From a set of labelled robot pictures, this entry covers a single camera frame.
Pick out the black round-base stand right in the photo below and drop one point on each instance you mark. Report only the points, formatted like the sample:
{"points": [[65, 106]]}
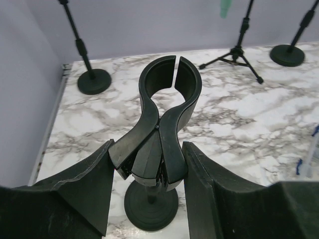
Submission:
{"points": [[290, 55]]}

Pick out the black clip microphone stand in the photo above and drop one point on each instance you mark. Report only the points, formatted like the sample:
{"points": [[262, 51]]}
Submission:
{"points": [[150, 151]]}

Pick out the green microphone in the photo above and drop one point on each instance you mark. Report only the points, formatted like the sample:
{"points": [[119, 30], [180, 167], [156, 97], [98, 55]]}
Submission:
{"points": [[224, 7]]}

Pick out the clear screw organizer box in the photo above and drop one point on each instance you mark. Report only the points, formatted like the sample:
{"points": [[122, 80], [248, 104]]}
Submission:
{"points": [[304, 168]]}

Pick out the black tripod microphone stand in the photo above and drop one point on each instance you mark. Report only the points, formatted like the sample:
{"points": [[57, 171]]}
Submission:
{"points": [[236, 55]]}

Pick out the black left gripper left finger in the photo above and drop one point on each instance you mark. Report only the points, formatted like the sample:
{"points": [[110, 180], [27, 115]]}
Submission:
{"points": [[72, 204]]}

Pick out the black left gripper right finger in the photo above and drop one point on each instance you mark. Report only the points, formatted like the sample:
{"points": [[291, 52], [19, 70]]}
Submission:
{"points": [[223, 205]]}

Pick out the black shock-mount round-base stand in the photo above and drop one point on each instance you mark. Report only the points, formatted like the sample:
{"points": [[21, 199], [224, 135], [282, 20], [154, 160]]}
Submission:
{"points": [[93, 81]]}

